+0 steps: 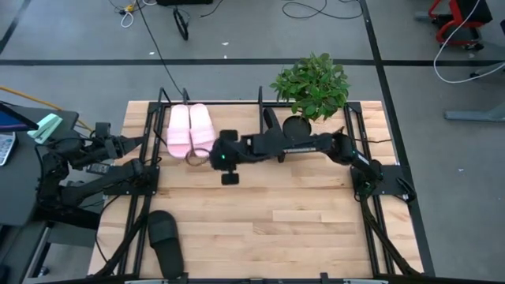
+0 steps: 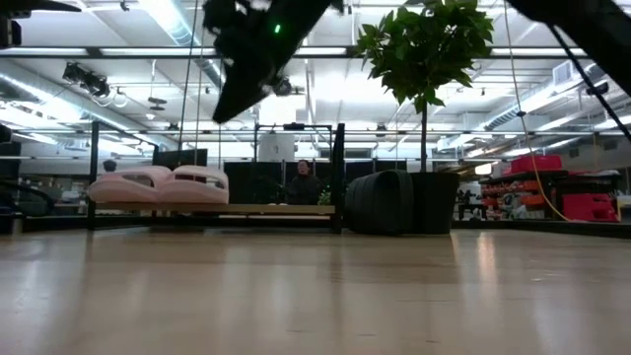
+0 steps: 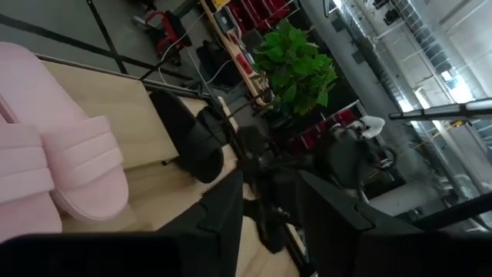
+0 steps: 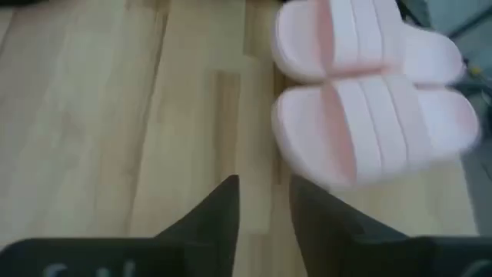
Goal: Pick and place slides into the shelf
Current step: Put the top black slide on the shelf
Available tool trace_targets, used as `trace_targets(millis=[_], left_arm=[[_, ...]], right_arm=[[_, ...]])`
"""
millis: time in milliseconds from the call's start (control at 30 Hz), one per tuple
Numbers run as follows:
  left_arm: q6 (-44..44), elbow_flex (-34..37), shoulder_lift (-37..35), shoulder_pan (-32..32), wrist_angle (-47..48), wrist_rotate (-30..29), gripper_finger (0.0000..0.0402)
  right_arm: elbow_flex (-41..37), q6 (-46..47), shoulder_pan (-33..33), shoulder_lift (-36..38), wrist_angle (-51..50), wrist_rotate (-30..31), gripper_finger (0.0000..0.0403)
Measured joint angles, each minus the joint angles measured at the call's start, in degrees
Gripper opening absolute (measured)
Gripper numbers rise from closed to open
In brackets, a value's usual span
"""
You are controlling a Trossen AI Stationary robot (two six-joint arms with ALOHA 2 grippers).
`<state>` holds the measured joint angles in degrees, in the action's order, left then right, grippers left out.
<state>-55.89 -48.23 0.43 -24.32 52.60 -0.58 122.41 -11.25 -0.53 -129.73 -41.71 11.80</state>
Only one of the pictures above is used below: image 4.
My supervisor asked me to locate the pink foam slide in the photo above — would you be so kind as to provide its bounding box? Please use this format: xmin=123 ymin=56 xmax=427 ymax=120
xmin=270 ymin=75 xmax=481 ymax=189
xmin=271 ymin=0 xmax=467 ymax=86

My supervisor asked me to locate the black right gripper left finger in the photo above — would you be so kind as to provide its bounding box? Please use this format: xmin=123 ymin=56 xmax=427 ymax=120
xmin=0 ymin=175 xmax=241 ymax=277

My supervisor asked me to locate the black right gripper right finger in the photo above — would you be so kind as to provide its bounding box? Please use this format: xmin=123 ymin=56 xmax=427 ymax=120
xmin=290 ymin=175 xmax=492 ymax=277

